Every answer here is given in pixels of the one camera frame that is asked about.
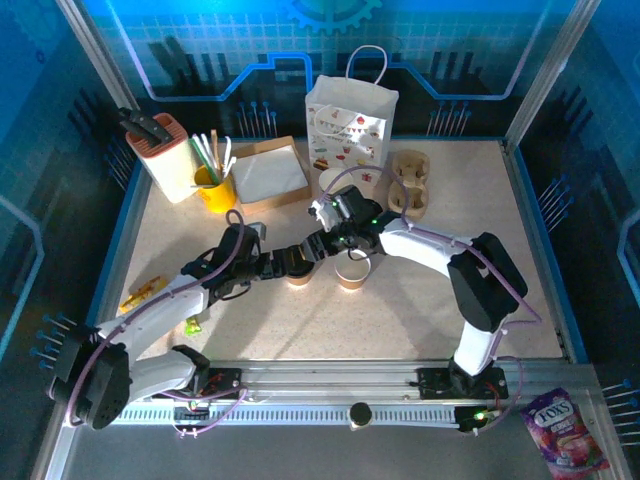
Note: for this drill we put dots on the yellow snack packet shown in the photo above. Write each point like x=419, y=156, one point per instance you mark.
x=142, y=295

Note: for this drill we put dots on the stack of paper cups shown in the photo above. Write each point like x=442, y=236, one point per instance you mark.
x=332, y=180

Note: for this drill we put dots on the black round knob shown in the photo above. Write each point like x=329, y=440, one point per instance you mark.
x=360, y=412

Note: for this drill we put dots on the white plastic utensil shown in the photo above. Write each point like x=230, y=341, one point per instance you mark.
x=227, y=152
x=232, y=164

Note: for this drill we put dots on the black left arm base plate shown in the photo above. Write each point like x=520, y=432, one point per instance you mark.
x=225, y=375

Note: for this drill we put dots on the yellow mug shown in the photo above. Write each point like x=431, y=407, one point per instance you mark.
x=220, y=197

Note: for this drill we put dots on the small circuit board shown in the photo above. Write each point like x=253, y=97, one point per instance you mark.
x=475, y=419
x=192, y=406

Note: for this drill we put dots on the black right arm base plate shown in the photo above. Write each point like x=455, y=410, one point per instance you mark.
x=430, y=382

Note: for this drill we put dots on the wooden stirrer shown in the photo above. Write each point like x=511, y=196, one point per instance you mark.
x=215, y=150

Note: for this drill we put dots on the aluminium frame post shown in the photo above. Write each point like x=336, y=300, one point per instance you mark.
x=95, y=50
x=550, y=65

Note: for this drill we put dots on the brown paper cup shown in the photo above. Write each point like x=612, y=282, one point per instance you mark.
x=352, y=275
x=300, y=281

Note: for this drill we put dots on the white printed paper gift bag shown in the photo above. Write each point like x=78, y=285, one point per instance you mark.
x=350, y=100

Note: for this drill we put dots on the purple Fox's candy bag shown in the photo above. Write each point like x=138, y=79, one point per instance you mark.
x=560, y=435

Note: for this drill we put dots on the aluminium front rail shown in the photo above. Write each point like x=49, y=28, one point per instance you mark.
x=325, y=372

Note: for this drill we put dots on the cardboard cup carrier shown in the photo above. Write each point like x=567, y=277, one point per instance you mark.
x=410, y=200

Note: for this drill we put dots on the orange green snack stick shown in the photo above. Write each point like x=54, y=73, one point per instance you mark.
x=192, y=327

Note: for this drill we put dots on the cardboard box of napkins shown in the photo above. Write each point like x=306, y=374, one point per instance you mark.
x=275, y=205

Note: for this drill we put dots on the white napkins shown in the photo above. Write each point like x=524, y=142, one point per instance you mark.
x=270, y=172

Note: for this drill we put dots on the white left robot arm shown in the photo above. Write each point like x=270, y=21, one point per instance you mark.
x=150, y=312

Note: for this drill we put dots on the cream knife block orange top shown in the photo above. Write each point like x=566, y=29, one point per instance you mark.
x=170, y=170

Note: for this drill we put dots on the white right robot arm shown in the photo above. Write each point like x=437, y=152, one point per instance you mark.
x=415, y=247

